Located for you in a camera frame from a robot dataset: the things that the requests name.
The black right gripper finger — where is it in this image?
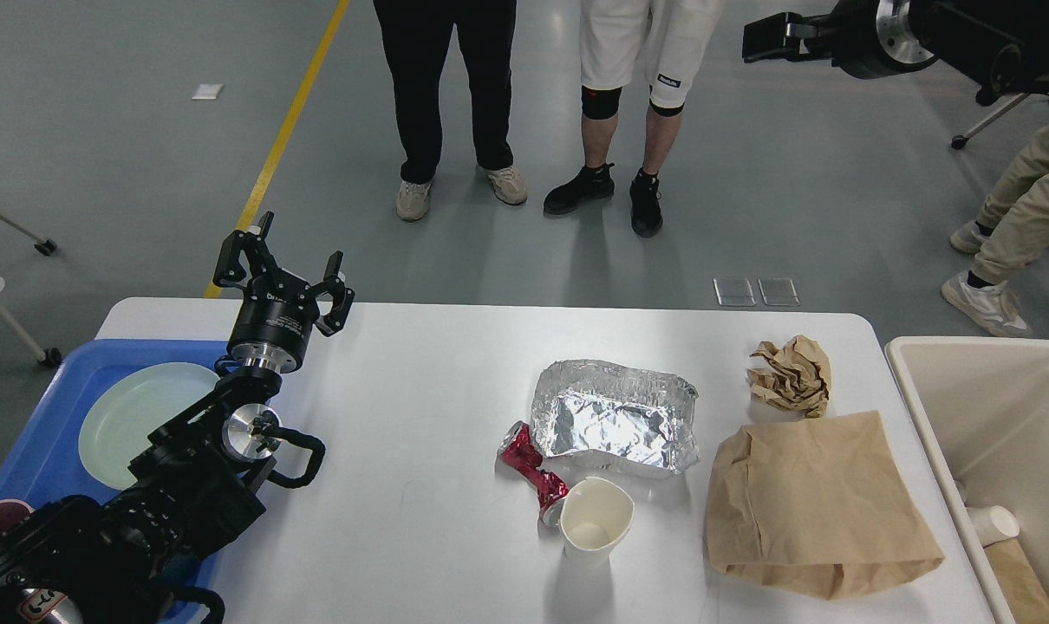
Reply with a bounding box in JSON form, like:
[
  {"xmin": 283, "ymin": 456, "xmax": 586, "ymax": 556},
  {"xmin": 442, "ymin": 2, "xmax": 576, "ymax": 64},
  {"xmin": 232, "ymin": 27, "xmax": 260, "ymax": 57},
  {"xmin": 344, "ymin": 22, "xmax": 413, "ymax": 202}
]
[{"xmin": 742, "ymin": 12, "xmax": 818, "ymax": 63}]

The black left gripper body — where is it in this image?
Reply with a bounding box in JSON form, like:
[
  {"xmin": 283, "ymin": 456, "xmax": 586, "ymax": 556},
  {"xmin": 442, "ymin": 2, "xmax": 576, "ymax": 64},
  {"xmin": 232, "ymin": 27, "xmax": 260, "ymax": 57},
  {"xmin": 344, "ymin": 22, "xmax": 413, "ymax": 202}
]
[{"xmin": 227, "ymin": 284, "xmax": 320, "ymax": 373}]

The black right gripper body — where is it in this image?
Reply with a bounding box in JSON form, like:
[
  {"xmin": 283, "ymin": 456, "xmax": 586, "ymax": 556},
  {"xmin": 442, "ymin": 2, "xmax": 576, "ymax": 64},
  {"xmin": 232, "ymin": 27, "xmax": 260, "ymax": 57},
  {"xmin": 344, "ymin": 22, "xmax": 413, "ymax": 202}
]
[{"xmin": 815, "ymin": 1, "xmax": 938, "ymax": 80}]

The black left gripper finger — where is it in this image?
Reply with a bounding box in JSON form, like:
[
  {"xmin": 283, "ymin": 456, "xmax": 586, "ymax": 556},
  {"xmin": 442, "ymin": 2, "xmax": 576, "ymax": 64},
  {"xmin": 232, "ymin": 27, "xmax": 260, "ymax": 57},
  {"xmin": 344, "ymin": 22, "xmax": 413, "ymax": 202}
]
[
  {"xmin": 212, "ymin": 211, "xmax": 285, "ymax": 296},
  {"xmin": 306, "ymin": 251, "xmax": 355, "ymax": 336}
]

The green plate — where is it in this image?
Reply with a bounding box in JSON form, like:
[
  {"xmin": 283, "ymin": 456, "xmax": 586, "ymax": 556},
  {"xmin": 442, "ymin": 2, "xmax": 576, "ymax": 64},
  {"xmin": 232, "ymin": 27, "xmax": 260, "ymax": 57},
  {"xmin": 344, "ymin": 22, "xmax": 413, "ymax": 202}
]
[{"xmin": 78, "ymin": 362, "xmax": 218, "ymax": 491}]

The aluminium foil tray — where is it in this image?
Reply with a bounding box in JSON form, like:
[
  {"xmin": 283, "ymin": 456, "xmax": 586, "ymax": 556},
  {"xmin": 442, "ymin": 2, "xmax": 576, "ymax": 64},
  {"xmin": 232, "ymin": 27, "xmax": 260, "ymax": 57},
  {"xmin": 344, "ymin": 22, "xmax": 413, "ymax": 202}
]
[{"xmin": 530, "ymin": 359, "xmax": 701, "ymax": 479}]

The brown paper ball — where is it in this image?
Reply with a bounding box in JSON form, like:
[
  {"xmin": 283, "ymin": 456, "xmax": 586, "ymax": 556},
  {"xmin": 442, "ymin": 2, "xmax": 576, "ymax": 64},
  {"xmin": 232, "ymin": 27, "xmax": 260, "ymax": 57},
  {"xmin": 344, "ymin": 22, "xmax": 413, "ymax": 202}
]
[{"xmin": 747, "ymin": 335, "xmax": 832, "ymax": 419}]

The brown paper bag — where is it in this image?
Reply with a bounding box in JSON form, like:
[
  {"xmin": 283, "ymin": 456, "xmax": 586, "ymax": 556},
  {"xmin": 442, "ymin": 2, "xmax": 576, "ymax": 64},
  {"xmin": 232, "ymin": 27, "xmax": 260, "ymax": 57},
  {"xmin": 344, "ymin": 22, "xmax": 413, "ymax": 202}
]
[{"xmin": 704, "ymin": 411, "xmax": 945, "ymax": 601}]

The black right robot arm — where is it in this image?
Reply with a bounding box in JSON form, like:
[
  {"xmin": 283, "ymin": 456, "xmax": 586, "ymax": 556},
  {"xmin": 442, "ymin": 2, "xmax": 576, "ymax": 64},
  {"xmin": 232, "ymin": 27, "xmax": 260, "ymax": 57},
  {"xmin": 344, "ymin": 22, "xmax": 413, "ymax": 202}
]
[{"xmin": 742, "ymin": 1, "xmax": 1049, "ymax": 106}]

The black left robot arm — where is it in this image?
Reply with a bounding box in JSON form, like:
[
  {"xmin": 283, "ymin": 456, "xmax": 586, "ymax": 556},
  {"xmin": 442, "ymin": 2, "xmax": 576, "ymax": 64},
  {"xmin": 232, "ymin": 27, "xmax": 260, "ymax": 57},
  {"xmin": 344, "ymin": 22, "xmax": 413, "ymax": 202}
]
[{"xmin": 0, "ymin": 212, "xmax": 355, "ymax": 623}]

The person in white shorts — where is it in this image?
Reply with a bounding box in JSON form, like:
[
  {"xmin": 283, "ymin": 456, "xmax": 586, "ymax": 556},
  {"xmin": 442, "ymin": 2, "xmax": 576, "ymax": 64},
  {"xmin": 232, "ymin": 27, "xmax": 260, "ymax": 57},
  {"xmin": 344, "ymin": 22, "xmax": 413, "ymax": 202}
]
[{"xmin": 543, "ymin": 0, "xmax": 729, "ymax": 238}]

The rolling stand leg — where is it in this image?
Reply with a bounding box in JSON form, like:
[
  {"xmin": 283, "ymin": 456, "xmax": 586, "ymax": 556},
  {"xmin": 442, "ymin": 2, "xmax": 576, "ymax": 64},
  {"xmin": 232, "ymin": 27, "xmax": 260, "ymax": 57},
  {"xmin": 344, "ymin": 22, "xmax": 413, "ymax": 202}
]
[{"xmin": 0, "ymin": 210, "xmax": 58, "ymax": 257}]

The person in khaki trousers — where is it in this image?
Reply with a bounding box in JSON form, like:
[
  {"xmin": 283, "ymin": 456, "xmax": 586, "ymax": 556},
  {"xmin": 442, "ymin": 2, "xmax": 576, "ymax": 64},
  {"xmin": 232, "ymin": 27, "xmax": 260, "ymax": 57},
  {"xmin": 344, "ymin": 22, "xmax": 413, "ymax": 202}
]
[{"xmin": 941, "ymin": 124, "xmax": 1049, "ymax": 337}]

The crushed red can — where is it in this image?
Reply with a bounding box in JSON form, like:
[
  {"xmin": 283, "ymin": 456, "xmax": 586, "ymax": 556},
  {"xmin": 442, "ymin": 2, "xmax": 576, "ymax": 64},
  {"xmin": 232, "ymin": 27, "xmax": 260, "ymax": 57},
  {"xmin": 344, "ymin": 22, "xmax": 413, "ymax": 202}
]
[{"xmin": 497, "ymin": 421, "xmax": 570, "ymax": 528}]

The grey floor plate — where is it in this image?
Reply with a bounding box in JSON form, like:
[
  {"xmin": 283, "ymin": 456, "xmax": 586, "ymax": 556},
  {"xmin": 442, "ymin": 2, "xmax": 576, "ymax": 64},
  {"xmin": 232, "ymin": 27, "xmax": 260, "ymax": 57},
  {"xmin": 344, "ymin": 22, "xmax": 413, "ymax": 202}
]
[
  {"xmin": 713, "ymin": 277, "xmax": 757, "ymax": 307},
  {"xmin": 758, "ymin": 277, "xmax": 799, "ymax": 307}
]

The blue plastic tray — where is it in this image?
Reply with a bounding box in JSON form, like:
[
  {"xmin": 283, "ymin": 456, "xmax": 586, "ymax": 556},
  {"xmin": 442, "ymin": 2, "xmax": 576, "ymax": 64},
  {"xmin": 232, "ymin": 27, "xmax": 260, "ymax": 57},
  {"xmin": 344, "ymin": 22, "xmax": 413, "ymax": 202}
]
[{"xmin": 0, "ymin": 340, "xmax": 270, "ymax": 623}]

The person in black trousers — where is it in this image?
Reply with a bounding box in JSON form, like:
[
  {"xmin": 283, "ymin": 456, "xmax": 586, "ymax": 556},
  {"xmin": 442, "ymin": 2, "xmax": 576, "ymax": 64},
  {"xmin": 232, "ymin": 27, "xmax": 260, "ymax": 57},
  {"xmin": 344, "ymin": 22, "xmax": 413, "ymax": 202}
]
[{"xmin": 373, "ymin": 0, "xmax": 528, "ymax": 223}]

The white paper cup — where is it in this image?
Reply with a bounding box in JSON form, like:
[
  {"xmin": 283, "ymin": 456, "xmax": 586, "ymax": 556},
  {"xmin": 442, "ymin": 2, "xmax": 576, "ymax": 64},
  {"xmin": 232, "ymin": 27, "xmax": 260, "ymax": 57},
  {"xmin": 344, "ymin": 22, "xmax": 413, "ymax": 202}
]
[{"xmin": 559, "ymin": 477, "xmax": 635, "ymax": 568}]

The beige plastic bin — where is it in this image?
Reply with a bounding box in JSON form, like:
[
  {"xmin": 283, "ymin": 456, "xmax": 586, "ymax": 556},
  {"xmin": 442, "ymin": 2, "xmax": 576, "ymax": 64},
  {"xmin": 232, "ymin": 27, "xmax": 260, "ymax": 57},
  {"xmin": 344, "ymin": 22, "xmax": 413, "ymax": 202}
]
[{"xmin": 885, "ymin": 336, "xmax": 1049, "ymax": 623}]

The small white cup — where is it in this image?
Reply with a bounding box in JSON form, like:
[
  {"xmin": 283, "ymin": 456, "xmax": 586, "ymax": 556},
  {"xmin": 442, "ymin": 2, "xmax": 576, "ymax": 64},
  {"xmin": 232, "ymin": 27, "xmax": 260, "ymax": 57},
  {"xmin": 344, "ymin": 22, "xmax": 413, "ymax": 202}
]
[{"xmin": 965, "ymin": 505, "xmax": 1020, "ymax": 548}]

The brown paper in bin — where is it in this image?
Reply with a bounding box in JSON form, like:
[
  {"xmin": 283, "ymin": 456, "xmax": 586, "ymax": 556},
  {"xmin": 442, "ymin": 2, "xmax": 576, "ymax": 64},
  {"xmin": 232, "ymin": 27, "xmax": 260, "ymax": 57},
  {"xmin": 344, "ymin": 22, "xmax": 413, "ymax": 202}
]
[{"xmin": 984, "ymin": 538, "xmax": 1049, "ymax": 623}]

